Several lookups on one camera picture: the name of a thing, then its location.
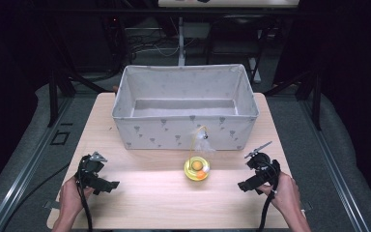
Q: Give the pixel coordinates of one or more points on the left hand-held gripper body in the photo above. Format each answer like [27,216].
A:
[88,167]

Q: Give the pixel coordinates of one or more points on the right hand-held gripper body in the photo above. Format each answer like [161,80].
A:
[264,169]

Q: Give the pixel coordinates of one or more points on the yellow cat toy with feather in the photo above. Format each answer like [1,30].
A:
[197,168]

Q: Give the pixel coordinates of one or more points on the white printed fabric storage box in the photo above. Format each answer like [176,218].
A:
[186,132]

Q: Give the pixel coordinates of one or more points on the person's right hand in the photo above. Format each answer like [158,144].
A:
[285,193]

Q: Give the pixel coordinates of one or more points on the person's left hand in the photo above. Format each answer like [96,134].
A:
[71,199]

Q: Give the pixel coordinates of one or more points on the black metal stand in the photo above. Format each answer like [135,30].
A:
[53,96]
[317,100]

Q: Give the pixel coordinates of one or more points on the black chair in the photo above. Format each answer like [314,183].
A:
[235,35]

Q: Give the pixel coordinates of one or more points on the white desk leg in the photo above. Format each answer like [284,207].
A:
[181,42]

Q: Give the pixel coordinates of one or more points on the metal table bracket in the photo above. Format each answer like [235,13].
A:
[51,205]

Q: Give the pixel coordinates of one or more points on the aluminium floor rail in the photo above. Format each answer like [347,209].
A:
[22,175]
[338,174]

